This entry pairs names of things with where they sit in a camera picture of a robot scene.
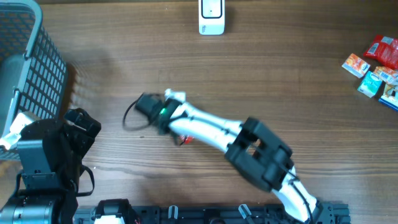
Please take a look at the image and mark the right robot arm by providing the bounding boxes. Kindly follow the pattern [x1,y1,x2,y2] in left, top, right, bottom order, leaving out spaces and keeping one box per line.
[135,91,318,223]

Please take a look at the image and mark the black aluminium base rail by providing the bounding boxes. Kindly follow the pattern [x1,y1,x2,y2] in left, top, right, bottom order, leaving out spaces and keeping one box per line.
[73,203,352,224]

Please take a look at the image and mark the black left camera cable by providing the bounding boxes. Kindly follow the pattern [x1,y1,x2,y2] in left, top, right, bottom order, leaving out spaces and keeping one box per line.
[74,164,95,197]

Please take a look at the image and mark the black camera cable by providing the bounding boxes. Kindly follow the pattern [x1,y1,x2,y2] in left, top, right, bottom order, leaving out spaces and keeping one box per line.
[74,164,95,197]
[122,93,315,224]

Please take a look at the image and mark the red candy bag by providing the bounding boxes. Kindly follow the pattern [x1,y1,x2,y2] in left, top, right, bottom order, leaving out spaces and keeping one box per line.
[363,35,397,70]

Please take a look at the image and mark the grey plastic mesh basket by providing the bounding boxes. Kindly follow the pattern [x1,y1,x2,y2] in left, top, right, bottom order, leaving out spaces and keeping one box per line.
[0,0,69,161]

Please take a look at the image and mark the black right camera cable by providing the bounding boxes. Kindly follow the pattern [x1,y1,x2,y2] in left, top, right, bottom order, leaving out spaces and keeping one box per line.
[122,93,315,224]

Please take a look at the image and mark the white barcode scanner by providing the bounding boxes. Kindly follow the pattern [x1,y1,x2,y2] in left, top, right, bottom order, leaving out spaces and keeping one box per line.
[198,0,225,35]

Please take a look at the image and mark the orange small box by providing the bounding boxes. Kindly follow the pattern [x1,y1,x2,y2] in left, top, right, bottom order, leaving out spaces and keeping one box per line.
[374,66,397,85]
[342,54,371,78]

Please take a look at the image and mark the red stick sachet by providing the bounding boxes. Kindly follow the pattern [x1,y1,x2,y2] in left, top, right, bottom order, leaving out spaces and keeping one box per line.
[180,136,194,145]

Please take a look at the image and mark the teal small box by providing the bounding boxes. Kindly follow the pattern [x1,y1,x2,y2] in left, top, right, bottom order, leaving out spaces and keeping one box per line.
[357,72,383,98]

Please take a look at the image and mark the white cream snack bag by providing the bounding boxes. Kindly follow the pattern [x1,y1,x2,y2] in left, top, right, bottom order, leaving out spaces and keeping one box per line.
[378,83,398,111]

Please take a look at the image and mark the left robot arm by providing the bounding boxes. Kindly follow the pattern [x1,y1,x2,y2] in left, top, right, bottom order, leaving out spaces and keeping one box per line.
[1,108,101,223]

